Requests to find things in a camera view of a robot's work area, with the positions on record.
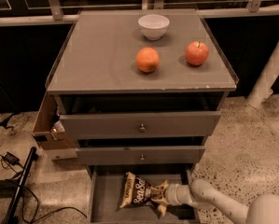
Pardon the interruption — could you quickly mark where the grey middle drawer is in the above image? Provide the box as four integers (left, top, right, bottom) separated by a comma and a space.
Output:
76, 146, 205, 165

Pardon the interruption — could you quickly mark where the grey drawer cabinet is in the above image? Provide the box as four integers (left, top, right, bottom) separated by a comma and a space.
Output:
45, 8, 240, 224

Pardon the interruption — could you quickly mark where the grey drawer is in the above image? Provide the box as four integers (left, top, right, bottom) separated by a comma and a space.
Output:
61, 111, 221, 140
76, 146, 205, 165
89, 164, 201, 224

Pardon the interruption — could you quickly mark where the red apple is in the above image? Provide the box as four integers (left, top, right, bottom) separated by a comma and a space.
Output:
185, 41, 209, 66

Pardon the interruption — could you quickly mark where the grey bottom drawer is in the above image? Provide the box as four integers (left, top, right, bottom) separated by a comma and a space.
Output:
89, 164, 201, 224

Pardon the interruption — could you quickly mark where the black floor cable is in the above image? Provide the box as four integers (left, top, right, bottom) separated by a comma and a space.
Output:
0, 147, 88, 224

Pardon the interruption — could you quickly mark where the brown sea salt chip bag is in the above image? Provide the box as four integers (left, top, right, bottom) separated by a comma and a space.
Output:
119, 172, 168, 208

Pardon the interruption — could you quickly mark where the white ceramic bowl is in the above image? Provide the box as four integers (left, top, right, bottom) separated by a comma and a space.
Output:
138, 14, 170, 40

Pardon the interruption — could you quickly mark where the black power adapter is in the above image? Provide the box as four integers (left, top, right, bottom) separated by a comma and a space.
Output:
3, 152, 20, 165

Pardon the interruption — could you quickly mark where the black pole on floor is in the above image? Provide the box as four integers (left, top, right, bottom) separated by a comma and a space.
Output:
2, 147, 37, 224

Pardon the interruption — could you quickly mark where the brown cardboard box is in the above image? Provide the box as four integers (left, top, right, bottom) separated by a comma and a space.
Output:
32, 92, 77, 160

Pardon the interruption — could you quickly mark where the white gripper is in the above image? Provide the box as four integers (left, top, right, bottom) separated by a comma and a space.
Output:
156, 180, 194, 217

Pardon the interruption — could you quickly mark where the orange fruit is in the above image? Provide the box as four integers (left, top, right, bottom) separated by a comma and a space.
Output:
136, 48, 160, 73

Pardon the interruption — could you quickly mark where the grey top drawer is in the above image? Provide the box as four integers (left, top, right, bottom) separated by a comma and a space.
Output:
61, 111, 221, 140

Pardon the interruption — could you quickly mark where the metal window railing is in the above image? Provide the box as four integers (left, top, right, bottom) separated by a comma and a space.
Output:
0, 0, 279, 28

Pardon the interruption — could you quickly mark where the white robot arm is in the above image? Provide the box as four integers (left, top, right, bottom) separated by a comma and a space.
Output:
162, 39, 279, 224

